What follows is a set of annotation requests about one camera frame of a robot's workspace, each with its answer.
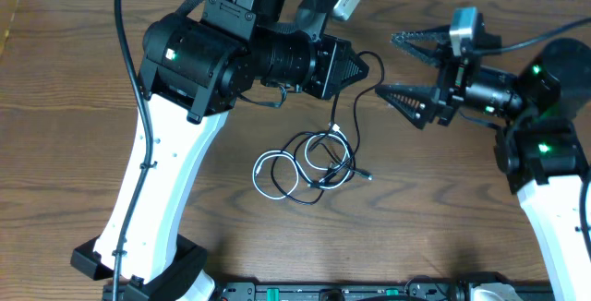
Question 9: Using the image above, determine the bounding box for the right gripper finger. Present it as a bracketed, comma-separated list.
[375, 84, 440, 129]
[390, 25, 456, 69]

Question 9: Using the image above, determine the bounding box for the camera cable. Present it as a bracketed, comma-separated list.
[110, 0, 156, 301]
[465, 17, 591, 57]

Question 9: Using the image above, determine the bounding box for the right camera cable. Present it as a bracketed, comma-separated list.
[465, 17, 591, 57]

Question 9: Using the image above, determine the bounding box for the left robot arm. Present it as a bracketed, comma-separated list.
[71, 0, 368, 300]

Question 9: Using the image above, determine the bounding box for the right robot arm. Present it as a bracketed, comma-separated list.
[376, 26, 590, 300]

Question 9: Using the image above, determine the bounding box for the left camera cable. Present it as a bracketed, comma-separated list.
[110, 0, 156, 301]

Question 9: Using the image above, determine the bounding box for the white cable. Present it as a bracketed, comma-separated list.
[251, 123, 354, 201]

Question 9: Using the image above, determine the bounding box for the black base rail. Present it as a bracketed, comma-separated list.
[182, 279, 468, 301]

